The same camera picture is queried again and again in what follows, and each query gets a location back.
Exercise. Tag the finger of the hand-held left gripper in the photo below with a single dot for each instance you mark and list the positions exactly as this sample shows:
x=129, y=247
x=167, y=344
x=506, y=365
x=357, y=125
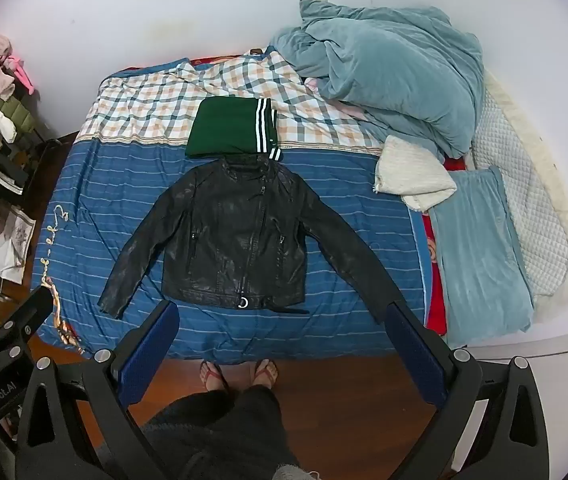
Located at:
x=24, y=320

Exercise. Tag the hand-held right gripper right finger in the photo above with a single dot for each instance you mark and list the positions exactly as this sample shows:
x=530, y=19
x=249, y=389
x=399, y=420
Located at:
x=413, y=355

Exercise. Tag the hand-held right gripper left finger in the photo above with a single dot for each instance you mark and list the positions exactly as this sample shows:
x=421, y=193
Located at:
x=149, y=355

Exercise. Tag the black leather jacket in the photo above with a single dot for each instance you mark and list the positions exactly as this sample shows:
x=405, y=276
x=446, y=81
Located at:
x=234, y=235

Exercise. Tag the white tote bag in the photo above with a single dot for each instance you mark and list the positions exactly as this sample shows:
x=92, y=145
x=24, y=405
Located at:
x=11, y=247

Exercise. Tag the person's left foot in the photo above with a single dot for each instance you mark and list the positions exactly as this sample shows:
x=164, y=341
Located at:
x=212, y=376

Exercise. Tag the person's foot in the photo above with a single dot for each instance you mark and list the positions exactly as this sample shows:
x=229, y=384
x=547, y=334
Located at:
x=265, y=372
x=212, y=376

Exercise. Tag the red sheet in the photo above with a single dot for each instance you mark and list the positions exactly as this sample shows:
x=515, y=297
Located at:
x=433, y=285

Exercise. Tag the light blue pillow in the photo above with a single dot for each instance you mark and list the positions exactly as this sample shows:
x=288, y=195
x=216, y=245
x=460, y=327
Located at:
x=478, y=260

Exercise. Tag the person's right foot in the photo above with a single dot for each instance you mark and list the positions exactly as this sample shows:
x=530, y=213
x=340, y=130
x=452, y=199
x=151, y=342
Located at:
x=265, y=372

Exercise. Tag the white cabinet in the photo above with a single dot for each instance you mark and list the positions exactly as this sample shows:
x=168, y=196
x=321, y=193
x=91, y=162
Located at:
x=563, y=345

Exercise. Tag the blue striped bedsheet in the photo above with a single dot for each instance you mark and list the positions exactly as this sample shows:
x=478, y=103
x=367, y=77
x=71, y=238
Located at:
x=114, y=185

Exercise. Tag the white knit cloth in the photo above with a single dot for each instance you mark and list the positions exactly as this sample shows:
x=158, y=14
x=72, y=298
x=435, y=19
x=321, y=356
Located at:
x=411, y=172

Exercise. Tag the white quilted mattress pad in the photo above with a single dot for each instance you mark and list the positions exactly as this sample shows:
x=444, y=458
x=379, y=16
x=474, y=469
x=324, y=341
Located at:
x=528, y=185

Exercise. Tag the green garment with striped trim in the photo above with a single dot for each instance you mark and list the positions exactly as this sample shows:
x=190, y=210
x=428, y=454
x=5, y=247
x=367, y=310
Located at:
x=221, y=127

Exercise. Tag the plaid bedsheet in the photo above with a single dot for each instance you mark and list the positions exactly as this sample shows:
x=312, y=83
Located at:
x=139, y=105

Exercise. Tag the pink cloth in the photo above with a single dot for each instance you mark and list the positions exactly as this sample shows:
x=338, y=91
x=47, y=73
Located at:
x=336, y=97

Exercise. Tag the light blue duvet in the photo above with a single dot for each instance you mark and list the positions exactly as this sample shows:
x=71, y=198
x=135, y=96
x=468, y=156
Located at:
x=388, y=70

